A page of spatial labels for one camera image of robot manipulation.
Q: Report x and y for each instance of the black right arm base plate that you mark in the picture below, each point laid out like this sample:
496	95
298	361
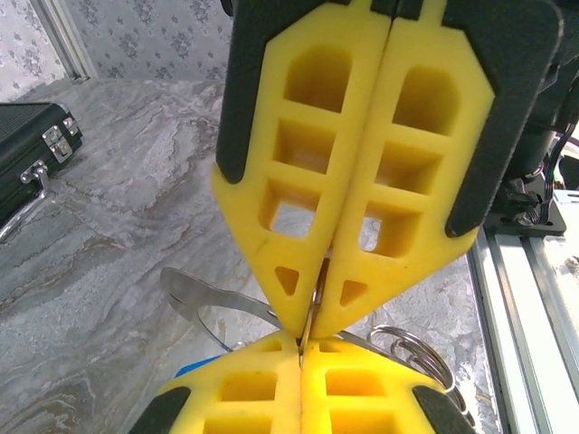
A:
543	223

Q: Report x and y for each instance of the aluminium mounting rail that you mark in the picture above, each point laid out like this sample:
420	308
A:
520	316

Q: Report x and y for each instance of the black case with metal latches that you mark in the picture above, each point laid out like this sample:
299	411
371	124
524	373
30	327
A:
22	144

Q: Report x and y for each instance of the aluminium frame post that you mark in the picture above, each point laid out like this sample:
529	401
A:
63	40

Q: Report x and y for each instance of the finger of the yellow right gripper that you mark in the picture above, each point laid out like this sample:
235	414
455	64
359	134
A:
511	90
362	117

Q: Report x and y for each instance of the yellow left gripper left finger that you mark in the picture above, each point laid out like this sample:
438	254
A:
289	389

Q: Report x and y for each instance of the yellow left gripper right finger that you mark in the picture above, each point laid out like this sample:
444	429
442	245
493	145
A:
312	398

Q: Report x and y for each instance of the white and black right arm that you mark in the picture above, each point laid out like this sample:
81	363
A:
529	153

